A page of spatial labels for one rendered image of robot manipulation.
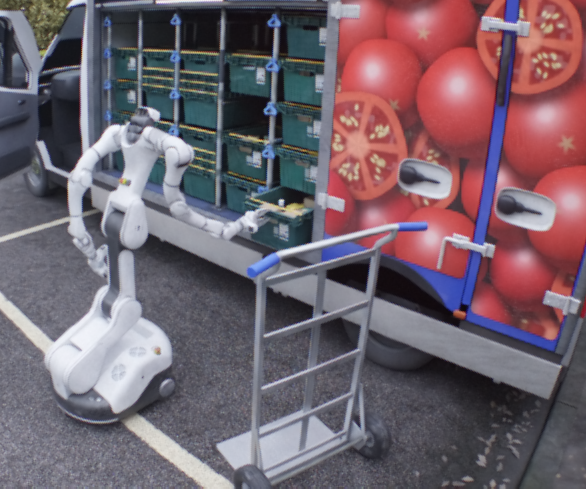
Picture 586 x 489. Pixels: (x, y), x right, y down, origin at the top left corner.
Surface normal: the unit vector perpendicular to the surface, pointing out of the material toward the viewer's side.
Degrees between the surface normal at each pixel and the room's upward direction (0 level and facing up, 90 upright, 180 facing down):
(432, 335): 90
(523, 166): 90
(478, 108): 90
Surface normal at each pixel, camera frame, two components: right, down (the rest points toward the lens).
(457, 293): -0.63, 0.25
